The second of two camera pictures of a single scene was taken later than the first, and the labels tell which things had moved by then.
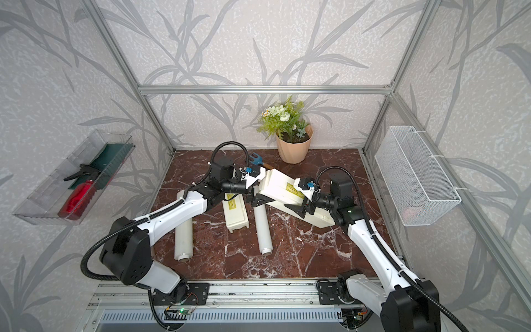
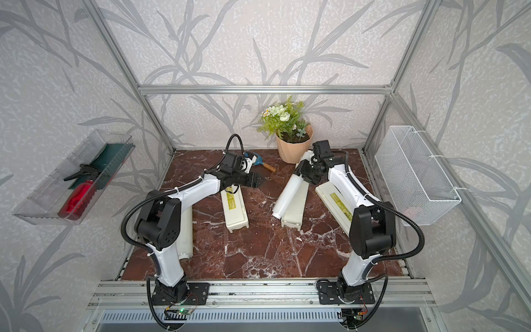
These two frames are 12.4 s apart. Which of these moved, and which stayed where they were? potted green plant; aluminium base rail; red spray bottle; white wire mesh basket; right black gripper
Moved: right black gripper
Stayed: red spray bottle; potted green plant; aluminium base rail; white wire mesh basket
